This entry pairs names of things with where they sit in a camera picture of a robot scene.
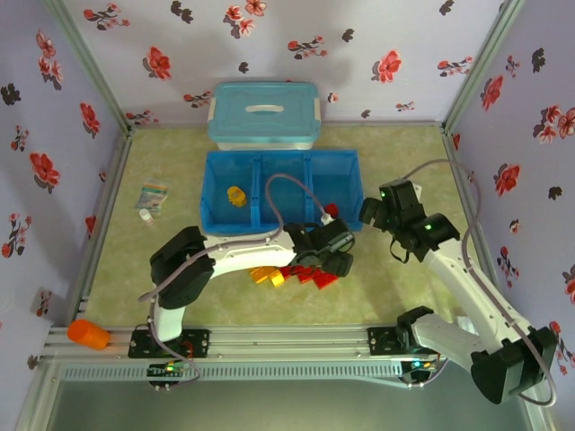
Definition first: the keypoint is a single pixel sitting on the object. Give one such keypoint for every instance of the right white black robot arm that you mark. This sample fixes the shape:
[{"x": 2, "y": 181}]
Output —
[{"x": 467, "y": 287}]

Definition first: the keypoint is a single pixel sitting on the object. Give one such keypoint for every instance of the yellow round lego piece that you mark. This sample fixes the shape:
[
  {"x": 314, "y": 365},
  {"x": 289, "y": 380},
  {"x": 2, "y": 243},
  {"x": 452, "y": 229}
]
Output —
[{"x": 233, "y": 199}]

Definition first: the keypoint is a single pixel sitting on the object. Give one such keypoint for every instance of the yellow square lego brick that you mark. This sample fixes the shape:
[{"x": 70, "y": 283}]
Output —
[{"x": 277, "y": 280}]

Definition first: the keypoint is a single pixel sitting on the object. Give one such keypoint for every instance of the wide aluminium base rail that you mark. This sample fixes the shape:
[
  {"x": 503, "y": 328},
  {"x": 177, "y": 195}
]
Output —
[{"x": 287, "y": 343}]

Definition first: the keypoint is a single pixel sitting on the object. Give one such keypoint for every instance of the blue three-compartment bin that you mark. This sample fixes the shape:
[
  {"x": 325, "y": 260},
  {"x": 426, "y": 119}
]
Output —
[{"x": 332, "y": 175}]

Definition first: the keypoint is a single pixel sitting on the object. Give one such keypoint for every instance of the aluminium side rail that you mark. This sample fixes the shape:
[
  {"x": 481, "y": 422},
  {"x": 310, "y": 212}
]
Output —
[
  {"x": 96, "y": 224},
  {"x": 453, "y": 152}
]

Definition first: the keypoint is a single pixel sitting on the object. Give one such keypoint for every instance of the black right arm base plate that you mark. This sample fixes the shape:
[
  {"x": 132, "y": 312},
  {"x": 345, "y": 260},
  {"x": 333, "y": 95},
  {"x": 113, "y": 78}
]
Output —
[{"x": 382, "y": 343}]

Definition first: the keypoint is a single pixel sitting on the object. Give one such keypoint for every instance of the aluminium frame leg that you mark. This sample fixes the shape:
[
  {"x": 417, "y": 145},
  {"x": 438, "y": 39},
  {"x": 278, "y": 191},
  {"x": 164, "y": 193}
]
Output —
[
  {"x": 38, "y": 404},
  {"x": 541, "y": 419}
]

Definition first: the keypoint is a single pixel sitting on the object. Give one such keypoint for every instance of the light blue lidded storage box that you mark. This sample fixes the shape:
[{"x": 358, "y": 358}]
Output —
[{"x": 265, "y": 121}]

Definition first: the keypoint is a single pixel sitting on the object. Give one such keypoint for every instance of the yellow stepped lego brick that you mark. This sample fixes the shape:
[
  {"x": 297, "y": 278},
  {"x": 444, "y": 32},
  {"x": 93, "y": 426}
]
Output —
[{"x": 260, "y": 274}]

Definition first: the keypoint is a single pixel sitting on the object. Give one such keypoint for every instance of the white paper packet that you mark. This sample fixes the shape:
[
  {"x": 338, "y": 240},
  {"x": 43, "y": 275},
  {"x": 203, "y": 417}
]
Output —
[{"x": 467, "y": 324}]

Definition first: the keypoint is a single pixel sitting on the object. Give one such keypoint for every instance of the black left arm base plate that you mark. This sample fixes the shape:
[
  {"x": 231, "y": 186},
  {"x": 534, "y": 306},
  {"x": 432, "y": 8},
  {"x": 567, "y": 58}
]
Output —
[{"x": 197, "y": 343}]

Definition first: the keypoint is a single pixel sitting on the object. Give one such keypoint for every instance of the orange plastic cylinder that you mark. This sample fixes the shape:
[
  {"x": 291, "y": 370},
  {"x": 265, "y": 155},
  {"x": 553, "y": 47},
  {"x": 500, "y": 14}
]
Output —
[{"x": 88, "y": 334}]

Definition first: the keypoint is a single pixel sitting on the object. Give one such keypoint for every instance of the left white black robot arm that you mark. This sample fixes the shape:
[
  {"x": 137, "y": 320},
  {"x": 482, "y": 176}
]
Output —
[{"x": 251, "y": 253}]

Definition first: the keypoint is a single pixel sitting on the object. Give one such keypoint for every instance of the aluminium frame post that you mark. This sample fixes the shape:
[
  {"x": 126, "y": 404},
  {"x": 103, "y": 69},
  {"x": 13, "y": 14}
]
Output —
[
  {"x": 481, "y": 67},
  {"x": 91, "y": 67}
]

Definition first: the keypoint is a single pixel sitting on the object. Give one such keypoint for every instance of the small white bottle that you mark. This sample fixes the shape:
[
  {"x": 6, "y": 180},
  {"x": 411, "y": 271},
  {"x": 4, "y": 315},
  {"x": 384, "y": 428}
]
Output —
[{"x": 146, "y": 217}]

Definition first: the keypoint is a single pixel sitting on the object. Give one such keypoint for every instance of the clear plastic zip bag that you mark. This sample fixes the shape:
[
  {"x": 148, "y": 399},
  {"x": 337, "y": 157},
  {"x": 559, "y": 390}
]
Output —
[{"x": 153, "y": 195}]

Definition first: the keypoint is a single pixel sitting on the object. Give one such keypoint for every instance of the red stepped lego brick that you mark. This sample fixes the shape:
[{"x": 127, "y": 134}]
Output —
[{"x": 331, "y": 209}]

